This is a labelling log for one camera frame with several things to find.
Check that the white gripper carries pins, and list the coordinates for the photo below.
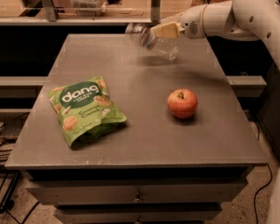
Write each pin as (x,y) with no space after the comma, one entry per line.
(192,22)

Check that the clear plastic water bottle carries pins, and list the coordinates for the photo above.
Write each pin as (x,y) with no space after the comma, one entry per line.
(141,34)

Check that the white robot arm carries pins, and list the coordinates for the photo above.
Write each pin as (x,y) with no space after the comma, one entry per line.
(236,20)

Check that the red apple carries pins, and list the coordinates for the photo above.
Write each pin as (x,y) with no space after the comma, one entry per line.
(182,103)

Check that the clear plastic container on shelf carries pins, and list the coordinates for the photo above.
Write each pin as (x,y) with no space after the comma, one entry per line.
(91,8)

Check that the metal shelf rack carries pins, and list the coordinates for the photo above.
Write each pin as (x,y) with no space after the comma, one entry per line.
(40,12)

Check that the green dang chips bag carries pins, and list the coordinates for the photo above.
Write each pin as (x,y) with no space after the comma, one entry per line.
(84,109)

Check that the grey drawer cabinet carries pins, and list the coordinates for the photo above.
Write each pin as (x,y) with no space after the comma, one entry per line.
(137,201)

